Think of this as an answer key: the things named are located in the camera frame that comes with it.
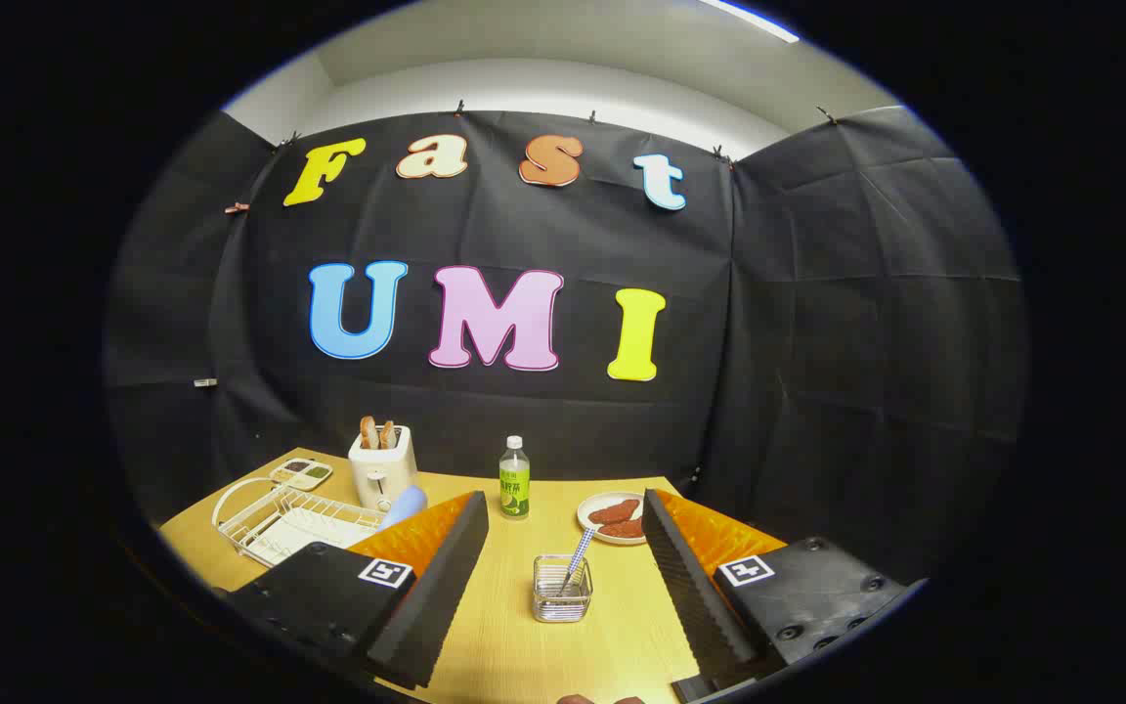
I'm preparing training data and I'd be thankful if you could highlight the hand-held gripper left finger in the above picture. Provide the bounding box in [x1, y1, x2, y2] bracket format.
[214, 489, 491, 691]

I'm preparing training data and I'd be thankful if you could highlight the black backdrop cloth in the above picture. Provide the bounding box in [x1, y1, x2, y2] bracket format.
[102, 103, 1028, 588]

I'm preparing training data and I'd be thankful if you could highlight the green tea bottle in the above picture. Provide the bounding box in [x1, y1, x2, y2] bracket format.
[498, 435, 532, 520]

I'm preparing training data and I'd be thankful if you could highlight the white wire dish rack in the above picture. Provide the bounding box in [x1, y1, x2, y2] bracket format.
[211, 476, 393, 569]

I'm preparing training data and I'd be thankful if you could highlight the ceiling light strip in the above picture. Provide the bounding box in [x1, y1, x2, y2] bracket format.
[700, 0, 801, 44]

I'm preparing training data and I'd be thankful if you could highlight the metal wire basket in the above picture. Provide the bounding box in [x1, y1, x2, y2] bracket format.
[533, 553, 593, 624]

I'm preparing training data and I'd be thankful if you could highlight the blue plate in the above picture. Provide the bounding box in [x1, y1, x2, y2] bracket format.
[374, 485, 428, 531]

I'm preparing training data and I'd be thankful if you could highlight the spoon with blue checked handle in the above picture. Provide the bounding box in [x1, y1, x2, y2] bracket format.
[561, 529, 592, 595]

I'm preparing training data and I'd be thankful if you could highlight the white toaster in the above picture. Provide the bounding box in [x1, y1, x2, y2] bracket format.
[348, 424, 419, 511]

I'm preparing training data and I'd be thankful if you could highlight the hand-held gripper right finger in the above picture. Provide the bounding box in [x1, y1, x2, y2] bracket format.
[641, 488, 907, 687]

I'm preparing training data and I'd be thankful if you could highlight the cream oval dish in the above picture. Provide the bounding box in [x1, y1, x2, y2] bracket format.
[577, 492, 649, 546]

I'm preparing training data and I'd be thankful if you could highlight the white divided sauce tray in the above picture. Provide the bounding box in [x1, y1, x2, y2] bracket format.
[269, 459, 334, 491]

